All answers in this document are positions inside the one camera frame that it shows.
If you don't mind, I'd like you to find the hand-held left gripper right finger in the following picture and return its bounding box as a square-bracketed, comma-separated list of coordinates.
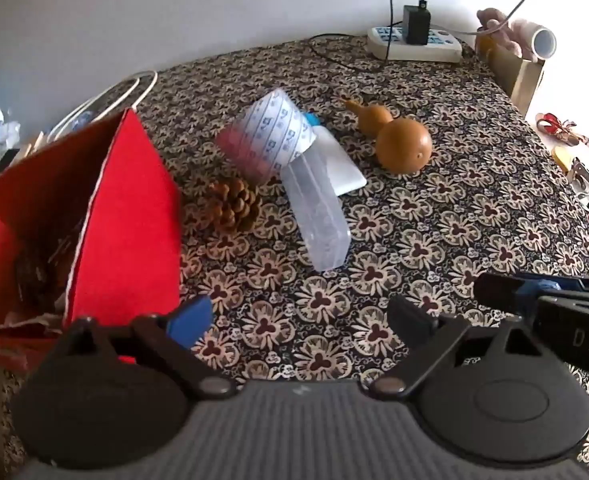
[367, 294, 542, 402]

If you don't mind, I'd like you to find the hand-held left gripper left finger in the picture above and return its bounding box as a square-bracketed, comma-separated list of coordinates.
[67, 294, 236, 402]

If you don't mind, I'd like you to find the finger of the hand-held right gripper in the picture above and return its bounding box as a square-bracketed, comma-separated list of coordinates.
[474, 271, 589, 317]

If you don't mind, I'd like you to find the brown pine cone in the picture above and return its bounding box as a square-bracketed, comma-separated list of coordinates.
[205, 176, 264, 233]

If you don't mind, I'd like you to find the red cardboard box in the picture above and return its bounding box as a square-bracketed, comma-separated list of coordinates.
[0, 107, 182, 361]

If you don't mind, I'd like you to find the clear plastic bottle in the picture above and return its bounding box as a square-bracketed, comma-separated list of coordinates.
[280, 152, 351, 272]

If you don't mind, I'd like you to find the brown gourd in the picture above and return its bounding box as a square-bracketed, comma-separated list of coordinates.
[344, 99, 433, 175]

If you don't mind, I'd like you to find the printed paper cup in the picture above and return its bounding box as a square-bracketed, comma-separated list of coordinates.
[216, 87, 316, 183]

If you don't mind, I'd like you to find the floral patterned tablecloth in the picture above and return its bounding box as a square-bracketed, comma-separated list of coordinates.
[0, 35, 589, 480]

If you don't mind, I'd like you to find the yellow round object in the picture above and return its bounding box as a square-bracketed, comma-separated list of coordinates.
[551, 146, 575, 173]

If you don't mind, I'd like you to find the white bottle with blue cap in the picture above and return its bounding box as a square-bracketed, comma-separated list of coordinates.
[301, 112, 367, 197]

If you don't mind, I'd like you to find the tan wooden box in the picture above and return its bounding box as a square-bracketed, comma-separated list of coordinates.
[477, 35, 545, 116]

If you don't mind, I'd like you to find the white power strip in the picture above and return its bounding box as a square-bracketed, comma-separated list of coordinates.
[367, 25, 463, 63]

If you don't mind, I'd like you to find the white tube roll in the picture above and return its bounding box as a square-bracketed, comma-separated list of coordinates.
[521, 24, 558, 61]

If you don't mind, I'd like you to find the white crumpled tissue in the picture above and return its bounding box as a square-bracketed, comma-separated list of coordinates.
[0, 120, 24, 147]

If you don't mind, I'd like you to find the pink plush toy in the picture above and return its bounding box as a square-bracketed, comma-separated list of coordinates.
[475, 7, 540, 58]

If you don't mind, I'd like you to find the black charger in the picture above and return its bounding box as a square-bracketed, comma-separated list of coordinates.
[403, 5, 431, 46]

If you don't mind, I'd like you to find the white cable bundle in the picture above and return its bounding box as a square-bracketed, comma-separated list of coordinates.
[49, 71, 159, 141]

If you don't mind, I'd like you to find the black cable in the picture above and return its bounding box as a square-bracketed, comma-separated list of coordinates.
[308, 0, 427, 73]

